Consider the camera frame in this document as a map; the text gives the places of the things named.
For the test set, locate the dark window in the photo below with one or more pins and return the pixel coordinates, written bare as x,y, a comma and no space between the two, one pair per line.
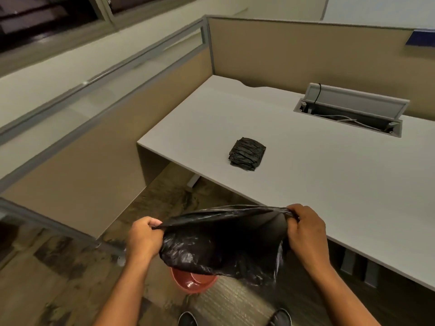
44,18

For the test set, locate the red plastic bin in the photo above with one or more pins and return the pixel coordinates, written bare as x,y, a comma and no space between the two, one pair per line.
193,281

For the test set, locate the person's left forearm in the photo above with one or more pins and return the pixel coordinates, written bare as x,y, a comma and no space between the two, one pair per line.
120,295

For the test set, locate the person's left thumb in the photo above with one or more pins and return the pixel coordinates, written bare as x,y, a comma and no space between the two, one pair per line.
154,222

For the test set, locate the person's right hand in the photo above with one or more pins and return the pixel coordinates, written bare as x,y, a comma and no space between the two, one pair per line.
307,235

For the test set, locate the person's right forearm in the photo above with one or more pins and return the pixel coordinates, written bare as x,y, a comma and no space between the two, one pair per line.
343,295

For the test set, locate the grey under-desk bracket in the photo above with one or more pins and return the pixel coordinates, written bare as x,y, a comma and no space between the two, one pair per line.
360,268

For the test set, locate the person's shoe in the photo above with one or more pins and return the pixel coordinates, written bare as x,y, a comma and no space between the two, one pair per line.
280,318
187,319

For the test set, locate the person's left hand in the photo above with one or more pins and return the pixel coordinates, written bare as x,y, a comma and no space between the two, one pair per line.
142,239

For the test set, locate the white desk leg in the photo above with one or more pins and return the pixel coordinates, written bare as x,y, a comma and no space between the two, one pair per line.
193,180

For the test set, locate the beige cubicle partition panel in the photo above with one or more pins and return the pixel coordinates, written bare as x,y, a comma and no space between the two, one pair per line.
306,61

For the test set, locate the person's right shoe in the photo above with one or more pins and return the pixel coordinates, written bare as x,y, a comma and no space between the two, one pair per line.
280,318

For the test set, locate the folded black trash bag roll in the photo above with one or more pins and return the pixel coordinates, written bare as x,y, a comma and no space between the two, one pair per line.
247,154

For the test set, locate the black plastic trash bag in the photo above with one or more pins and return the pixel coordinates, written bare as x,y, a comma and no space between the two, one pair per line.
226,242

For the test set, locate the person's left shoe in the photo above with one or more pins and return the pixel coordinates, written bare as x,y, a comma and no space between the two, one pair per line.
187,319

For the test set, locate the beige glass-topped partition panel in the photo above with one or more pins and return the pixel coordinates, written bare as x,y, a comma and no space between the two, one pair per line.
88,132

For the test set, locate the person's right thumb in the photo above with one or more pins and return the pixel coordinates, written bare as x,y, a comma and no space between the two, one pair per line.
293,211

